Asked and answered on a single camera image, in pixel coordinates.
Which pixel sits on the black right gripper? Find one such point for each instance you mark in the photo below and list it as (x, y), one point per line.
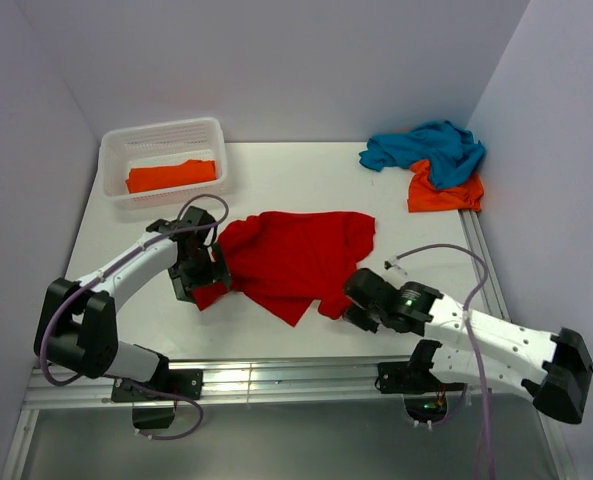
(354, 314)

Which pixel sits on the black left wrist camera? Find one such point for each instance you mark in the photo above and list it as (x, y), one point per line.
(197, 217)

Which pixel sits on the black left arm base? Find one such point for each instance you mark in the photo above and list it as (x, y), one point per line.
(186, 385)

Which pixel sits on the rolled orange t shirt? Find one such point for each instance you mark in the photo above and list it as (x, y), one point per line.
(192, 171)

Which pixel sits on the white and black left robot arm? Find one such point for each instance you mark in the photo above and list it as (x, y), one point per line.
(78, 324)

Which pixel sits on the red t shirt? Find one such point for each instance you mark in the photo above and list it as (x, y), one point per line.
(286, 261)

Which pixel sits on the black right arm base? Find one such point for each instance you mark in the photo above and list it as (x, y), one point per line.
(427, 400)

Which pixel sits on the blue t shirt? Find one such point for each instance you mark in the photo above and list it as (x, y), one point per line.
(453, 153)

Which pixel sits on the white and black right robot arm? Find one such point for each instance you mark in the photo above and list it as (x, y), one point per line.
(553, 371)

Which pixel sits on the white plastic basket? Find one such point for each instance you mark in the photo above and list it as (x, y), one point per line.
(161, 145)

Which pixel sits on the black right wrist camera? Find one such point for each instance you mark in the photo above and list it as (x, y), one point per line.
(368, 290)

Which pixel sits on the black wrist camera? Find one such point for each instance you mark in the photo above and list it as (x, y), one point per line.
(368, 290)
(197, 217)

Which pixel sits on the aluminium rail frame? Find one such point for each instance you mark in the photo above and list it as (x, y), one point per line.
(268, 381)

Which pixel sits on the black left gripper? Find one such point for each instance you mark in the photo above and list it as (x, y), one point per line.
(185, 294)

